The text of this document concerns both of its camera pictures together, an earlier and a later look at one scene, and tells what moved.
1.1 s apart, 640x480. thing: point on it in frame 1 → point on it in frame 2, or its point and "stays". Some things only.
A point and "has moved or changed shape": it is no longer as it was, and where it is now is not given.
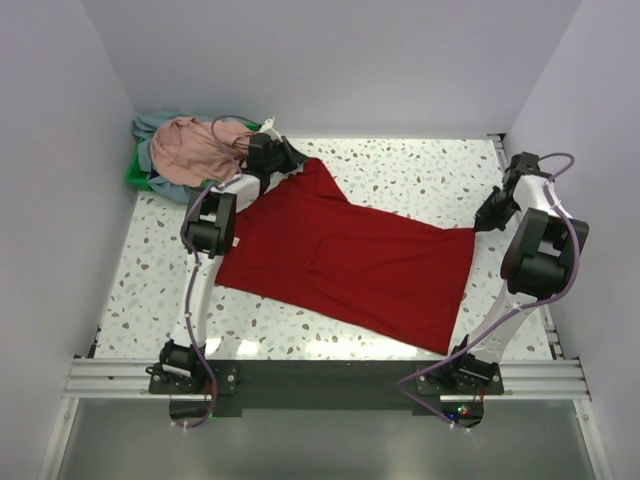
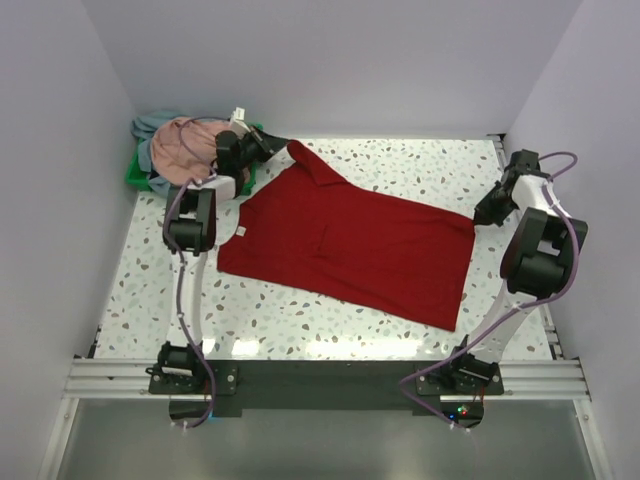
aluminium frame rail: (551, 378) stays
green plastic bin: (138, 179) stays
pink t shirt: (198, 152) stays
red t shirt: (300, 239) has moved or changed shape
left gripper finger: (284, 165) → (264, 152)
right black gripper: (485, 220) stays
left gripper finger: (296, 157) → (274, 143)
